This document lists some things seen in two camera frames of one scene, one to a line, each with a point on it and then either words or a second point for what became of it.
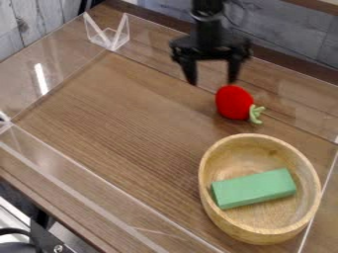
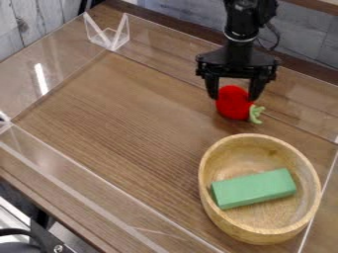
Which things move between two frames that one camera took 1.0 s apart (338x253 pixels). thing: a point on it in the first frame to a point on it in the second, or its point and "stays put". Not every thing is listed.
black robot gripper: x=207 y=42 to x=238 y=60
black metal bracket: x=44 y=240 stays put
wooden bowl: x=259 y=187 stays put
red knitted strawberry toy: x=234 y=103 stays put
